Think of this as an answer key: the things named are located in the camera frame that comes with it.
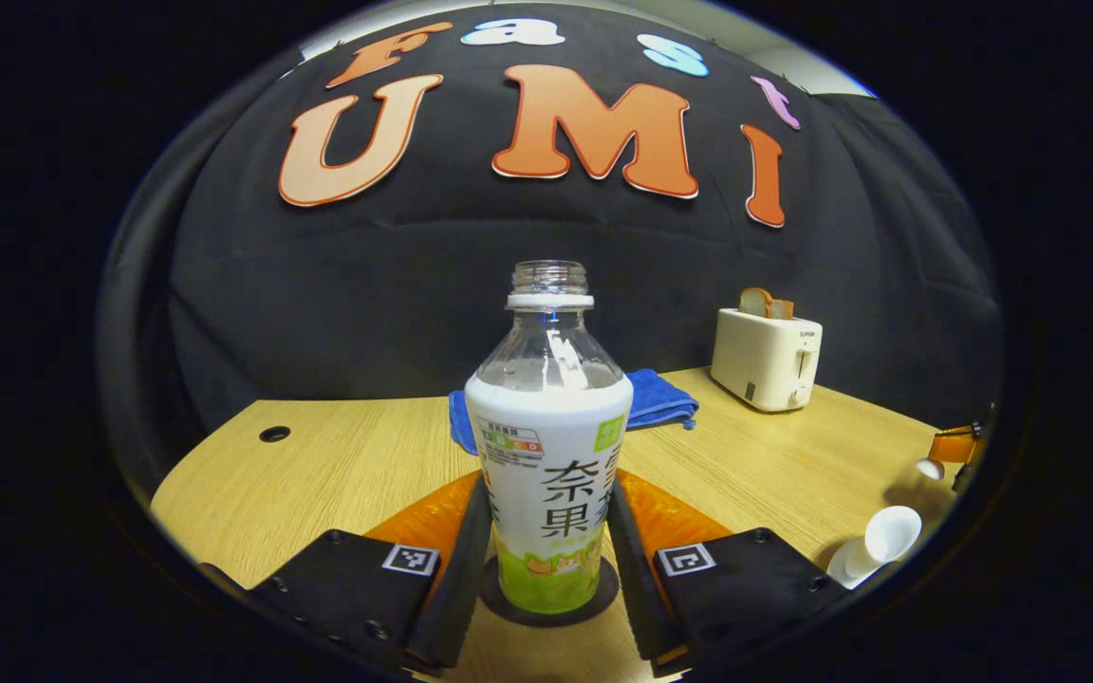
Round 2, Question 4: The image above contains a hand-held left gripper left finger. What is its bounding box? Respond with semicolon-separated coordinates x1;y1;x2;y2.
246;471;494;676

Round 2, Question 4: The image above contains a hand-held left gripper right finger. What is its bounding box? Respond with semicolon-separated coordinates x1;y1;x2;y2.
606;469;843;678

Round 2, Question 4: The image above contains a white teacup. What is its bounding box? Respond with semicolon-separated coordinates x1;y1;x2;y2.
848;506;924;572

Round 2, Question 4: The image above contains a dark round coaster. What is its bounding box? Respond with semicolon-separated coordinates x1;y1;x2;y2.
478;555;621;628

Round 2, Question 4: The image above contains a clear white-labelled water bottle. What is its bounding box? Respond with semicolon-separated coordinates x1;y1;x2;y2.
464;260;635;616

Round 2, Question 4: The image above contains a white saucer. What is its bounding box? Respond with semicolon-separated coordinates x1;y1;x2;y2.
826;539;889;591

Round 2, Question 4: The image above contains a blue cloth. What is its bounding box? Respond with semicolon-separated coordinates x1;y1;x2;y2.
449;369;700;456

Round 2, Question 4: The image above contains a white toaster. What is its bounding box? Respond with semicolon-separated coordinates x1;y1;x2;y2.
710;307;824;413

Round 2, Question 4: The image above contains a black backdrop cloth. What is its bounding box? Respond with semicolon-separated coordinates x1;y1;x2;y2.
96;0;1008;494

